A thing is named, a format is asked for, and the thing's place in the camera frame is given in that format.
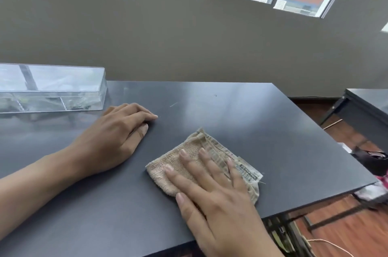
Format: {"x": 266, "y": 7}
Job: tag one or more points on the person's left hand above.
{"x": 106, "y": 138}

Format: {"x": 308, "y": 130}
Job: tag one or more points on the person's right hand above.
{"x": 230, "y": 220}

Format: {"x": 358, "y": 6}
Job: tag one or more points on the person's right middle finger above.
{"x": 195, "y": 172}

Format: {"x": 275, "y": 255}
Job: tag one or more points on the black metal table frame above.
{"x": 295, "y": 237}

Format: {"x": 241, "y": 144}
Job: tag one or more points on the person's left thumb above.
{"x": 140, "y": 131}

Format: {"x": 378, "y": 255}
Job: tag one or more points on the black side table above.
{"x": 363, "y": 111}

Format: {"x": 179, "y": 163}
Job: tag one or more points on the pink and white cloth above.
{"x": 377, "y": 188}

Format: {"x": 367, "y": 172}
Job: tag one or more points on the thin wooden stick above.
{"x": 332, "y": 124}

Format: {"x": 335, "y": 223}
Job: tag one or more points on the person's right thumb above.
{"x": 189, "y": 211}

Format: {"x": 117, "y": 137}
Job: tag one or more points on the person's right little finger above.
{"x": 236, "y": 175}

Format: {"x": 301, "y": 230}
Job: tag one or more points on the beige terry cloth with label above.
{"x": 169, "y": 159}

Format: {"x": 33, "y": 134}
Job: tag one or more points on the black bag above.
{"x": 368, "y": 159}

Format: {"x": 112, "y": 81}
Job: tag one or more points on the clear acrylic box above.
{"x": 51, "y": 87}

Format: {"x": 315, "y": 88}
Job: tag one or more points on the person's left forearm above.
{"x": 30, "y": 193}

